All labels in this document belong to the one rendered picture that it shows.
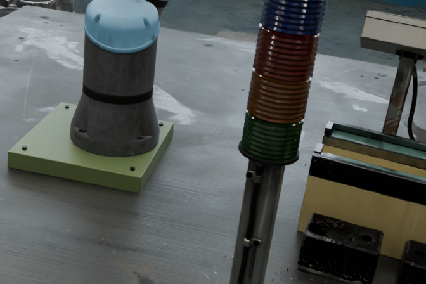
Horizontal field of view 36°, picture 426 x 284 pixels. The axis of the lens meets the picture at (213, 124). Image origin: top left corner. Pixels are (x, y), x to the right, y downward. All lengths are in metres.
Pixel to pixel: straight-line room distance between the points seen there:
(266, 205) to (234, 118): 0.64
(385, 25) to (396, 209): 0.34
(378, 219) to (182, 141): 0.42
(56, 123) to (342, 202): 0.52
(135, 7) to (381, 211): 0.48
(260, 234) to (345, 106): 0.80
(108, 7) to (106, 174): 0.26
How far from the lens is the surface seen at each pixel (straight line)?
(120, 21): 1.01
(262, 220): 0.71
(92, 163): 1.04
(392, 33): 1.13
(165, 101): 1.36
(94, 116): 1.06
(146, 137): 1.08
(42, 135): 1.13
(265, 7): 0.62
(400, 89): 1.17
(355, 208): 0.96
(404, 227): 0.96
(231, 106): 1.38
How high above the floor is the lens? 1.33
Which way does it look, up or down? 24 degrees down
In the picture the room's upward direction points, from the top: 7 degrees clockwise
